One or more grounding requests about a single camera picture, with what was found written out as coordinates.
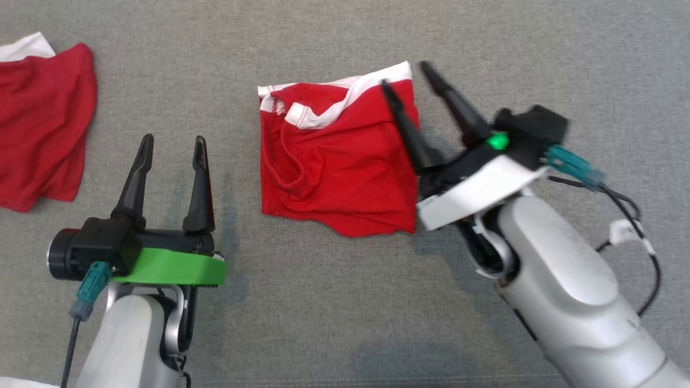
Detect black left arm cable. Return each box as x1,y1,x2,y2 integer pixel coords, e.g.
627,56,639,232
59,318,81,388

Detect red shorts white waistband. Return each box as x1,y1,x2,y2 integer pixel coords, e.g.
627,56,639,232
258,61,421,238

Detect teal right cable connector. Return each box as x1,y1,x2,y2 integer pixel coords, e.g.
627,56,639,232
543,144,607,190

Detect translucent white cable sleeve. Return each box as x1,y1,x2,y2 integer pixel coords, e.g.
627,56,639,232
0,377,60,388

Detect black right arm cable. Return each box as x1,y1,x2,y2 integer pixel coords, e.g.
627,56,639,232
547,175,661,318

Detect red t-shirt white sleeves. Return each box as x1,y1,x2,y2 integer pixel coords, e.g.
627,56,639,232
0,32,99,213

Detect white cable tag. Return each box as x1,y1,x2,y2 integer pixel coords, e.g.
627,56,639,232
609,218,657,255

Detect teal left cable connector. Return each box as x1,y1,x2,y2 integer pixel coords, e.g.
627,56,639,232
69,261,112,321

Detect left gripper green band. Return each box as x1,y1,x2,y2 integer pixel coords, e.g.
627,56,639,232
111,134,227,287

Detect teal cable connector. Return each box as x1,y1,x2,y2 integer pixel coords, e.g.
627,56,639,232
69,261,112,321
543,144,607,190

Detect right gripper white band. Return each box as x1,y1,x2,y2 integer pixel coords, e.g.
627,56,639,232
380,61,550,231

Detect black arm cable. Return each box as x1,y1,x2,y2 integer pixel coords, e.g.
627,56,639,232
59,318,81,388
547,175,661,318

